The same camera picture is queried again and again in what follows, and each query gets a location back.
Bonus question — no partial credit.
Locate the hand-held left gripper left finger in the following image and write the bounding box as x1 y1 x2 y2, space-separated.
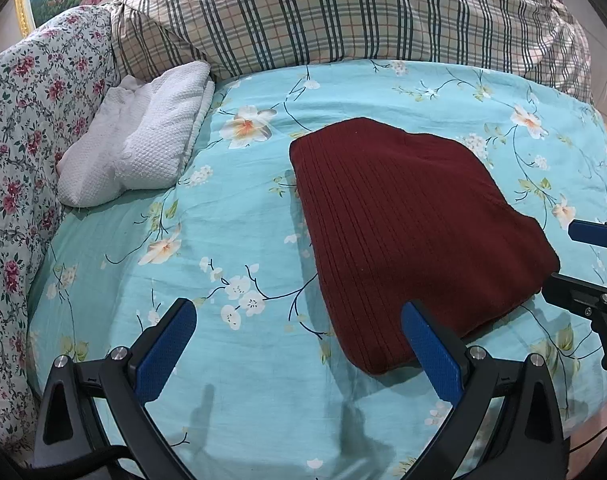
30 297 198 480

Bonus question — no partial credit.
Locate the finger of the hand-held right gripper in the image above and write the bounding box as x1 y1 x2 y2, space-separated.
568 217 607 251
541 272 607 322

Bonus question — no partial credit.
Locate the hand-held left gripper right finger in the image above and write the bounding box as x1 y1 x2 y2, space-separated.
398 300 569 480

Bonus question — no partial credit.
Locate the dark red knit sweater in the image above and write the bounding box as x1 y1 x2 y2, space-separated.
289 116 561 377

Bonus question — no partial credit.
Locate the light blue floral bedsheet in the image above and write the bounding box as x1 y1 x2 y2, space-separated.
27 57 607 480

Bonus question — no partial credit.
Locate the white textured towel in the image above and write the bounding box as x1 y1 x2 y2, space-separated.
56 60 215 207

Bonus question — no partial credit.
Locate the white pink floral quilt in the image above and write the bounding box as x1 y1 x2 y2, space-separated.
0 4 121 466

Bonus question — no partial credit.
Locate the beige plaid quilt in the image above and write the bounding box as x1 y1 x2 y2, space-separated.
108 0 591 103

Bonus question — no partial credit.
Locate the black cable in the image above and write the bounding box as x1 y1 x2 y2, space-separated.
568 422 607 453

